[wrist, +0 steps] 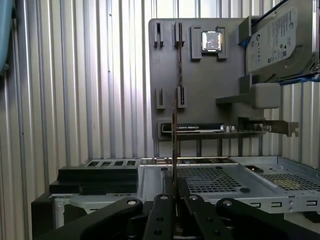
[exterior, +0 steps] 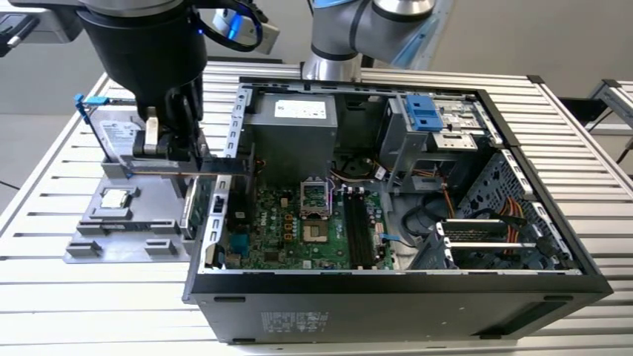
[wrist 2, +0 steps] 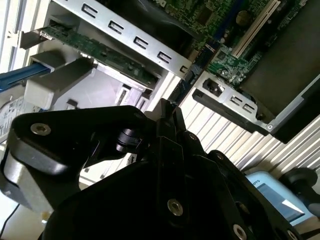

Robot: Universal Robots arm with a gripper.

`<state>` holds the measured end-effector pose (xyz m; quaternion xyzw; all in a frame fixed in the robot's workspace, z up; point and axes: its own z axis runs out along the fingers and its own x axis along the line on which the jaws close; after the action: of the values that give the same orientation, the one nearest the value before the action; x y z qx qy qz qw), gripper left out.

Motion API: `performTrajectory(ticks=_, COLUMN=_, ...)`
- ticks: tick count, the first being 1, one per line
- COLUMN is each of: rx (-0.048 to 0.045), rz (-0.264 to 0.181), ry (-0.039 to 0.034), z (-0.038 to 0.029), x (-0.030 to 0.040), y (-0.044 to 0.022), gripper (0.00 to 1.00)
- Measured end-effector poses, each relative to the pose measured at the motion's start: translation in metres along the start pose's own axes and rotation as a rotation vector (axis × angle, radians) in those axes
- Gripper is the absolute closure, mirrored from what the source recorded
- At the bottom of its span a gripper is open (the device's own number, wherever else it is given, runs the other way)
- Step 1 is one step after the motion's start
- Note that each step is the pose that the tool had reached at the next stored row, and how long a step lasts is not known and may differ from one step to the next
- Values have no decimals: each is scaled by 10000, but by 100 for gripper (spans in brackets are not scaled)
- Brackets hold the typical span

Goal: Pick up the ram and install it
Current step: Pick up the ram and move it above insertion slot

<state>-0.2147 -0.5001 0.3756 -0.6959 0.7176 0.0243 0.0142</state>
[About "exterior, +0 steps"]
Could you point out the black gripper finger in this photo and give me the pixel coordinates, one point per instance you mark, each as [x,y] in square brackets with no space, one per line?
[148,137]
[191,122]

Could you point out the green graphics card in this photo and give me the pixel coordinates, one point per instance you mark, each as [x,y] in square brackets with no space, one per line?
[200,207]

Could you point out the blue RAM stick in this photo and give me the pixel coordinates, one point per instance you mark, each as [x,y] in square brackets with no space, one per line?
[223,166]

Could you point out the aluminium side table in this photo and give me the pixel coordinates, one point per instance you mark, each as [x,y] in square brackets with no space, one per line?
[614,91]

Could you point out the grey power supply unit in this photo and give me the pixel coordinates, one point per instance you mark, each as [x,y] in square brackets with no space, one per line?
[292,155]

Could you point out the grey parts rack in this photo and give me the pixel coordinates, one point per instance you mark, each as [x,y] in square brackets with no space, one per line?
[123,254]

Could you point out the CPU socket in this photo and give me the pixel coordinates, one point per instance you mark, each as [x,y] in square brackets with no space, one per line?
[316,231]

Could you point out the blue plastic drive latch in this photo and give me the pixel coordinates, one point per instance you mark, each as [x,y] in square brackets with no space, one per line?
[423,111]

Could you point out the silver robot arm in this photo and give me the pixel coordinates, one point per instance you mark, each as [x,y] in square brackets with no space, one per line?
[336,37]

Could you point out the black RAM slot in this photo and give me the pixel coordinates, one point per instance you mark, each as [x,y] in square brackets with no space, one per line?
[363,230]
[351,230]
[368,230]
[356,230]

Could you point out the hard disk in blue carrier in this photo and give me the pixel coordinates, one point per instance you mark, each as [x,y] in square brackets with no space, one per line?
[116,133]

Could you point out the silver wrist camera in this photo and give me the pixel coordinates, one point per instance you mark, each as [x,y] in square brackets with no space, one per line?
[267,37]

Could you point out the thin metal locking lever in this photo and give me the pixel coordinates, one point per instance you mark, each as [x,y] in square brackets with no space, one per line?
[331,198]

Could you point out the black round case speaker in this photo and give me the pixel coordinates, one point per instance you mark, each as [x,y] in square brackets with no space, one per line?
[354,167]

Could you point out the perforated metal disk bay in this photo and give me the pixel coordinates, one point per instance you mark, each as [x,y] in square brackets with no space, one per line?
[495,174]

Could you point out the green motherboard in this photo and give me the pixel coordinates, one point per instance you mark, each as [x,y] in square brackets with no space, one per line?
[267,237]

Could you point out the grey metal disk bay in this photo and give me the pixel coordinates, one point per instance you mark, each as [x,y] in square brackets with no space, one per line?
[400,148]

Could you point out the silver CPU chip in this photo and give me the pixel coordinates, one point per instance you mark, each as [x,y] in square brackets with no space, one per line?
[116,199]

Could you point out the black PC case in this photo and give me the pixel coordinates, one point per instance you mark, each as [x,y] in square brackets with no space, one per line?
[396,311]

